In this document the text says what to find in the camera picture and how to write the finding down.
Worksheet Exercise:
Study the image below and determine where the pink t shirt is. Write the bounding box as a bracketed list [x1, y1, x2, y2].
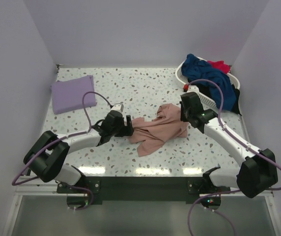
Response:
[129, 103, 189, 157]

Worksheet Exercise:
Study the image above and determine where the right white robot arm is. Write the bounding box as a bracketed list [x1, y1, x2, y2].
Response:
[180, 92, 278, 198]

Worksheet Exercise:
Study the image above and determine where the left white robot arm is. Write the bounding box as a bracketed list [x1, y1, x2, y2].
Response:
[23, 110, 134, 193]

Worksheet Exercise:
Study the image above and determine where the white laundry basket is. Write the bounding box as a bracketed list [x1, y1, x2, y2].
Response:
[175, 61, 240, 108]

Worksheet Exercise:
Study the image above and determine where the blue t shirt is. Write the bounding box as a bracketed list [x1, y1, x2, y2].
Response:
[181, 53, 237, 111]

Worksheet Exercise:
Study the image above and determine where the red t shirt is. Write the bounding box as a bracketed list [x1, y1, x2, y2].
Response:
[207, 60, 231, 74]

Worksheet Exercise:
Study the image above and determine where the folded purple t shirt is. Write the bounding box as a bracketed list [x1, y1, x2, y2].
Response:
[51, 75, 94, 115]

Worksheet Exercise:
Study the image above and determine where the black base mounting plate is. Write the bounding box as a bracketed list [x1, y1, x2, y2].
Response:
[56, 177, 230, 207]

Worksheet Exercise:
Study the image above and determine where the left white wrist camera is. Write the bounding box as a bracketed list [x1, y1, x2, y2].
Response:
[111, 103, 124, 113]

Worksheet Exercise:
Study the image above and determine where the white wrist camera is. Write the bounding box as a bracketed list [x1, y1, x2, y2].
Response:
[183, 84, 199, 96]
[111, 103, 124, 113]

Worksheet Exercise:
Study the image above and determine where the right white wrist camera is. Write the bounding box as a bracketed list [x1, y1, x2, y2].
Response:
[183, 84, 199, 96]

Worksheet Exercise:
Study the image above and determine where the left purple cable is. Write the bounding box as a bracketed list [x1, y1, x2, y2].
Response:
[11, 91, 114, 186]

